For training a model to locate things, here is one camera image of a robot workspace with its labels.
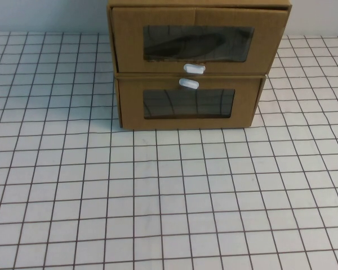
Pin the brown cardboard shoe box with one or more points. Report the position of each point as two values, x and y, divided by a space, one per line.
129 112

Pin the black shoe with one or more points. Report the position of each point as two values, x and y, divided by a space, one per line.
191 43

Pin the white grid-pattern tablecloth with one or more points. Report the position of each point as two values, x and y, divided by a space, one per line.
169 197

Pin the upper cardboard drawer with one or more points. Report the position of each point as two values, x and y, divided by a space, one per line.
124 33

